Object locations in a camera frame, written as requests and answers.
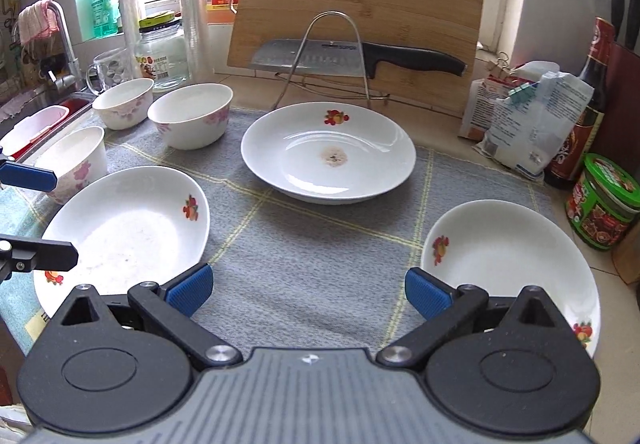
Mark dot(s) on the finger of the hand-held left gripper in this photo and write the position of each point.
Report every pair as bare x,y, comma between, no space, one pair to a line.
27,176
40,256

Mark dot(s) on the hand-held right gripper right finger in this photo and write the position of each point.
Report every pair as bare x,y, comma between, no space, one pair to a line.
427,294

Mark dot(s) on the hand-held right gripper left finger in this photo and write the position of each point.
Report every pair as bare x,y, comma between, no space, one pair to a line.
190,291

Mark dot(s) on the white pink-flower bowl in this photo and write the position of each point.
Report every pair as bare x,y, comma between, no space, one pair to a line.
75,156
190,123
123,111

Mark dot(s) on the stained white fruit-print plate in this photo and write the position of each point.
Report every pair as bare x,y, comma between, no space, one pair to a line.
360,158

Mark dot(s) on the white pink-rimmed plastic container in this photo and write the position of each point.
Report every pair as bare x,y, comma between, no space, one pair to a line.
30,131

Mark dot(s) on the steel sink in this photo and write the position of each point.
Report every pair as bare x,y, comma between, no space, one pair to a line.
20,98

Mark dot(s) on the grey and teal checked cloth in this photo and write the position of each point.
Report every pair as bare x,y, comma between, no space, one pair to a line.
310,244

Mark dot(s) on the steel faucet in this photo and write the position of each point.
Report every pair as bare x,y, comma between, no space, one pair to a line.
67,48

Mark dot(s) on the clear glass mug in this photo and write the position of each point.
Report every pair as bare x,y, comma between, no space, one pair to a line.
112,68

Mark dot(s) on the pink cloth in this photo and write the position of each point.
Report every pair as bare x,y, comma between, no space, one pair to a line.
37,21

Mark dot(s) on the glass jar with green lid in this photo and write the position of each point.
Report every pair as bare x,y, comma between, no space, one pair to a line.
162,61

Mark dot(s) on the short clear plastic cup stack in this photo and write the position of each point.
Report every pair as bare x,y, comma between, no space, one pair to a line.
129,18

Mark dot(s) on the red and white packet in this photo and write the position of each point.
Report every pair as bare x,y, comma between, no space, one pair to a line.
480,111

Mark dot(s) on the green-lidded sauce jar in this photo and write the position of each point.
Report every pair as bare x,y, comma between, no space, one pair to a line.
600,209

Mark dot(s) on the white printed packet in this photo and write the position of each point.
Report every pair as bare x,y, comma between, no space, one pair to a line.
545,128

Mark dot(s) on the mint green bag clip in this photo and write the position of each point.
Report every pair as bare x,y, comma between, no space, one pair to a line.
521,94

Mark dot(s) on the dark soy sauce bottle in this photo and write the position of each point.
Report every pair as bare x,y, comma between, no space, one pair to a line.
582,133

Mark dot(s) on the tall clear plastic cup stack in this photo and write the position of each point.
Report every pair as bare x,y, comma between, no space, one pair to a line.
192,8

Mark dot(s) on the rolled white bag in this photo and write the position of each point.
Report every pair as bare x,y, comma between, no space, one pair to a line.
535,71

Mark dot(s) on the dark red knife block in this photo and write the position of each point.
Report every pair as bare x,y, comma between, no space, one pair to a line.
627,123

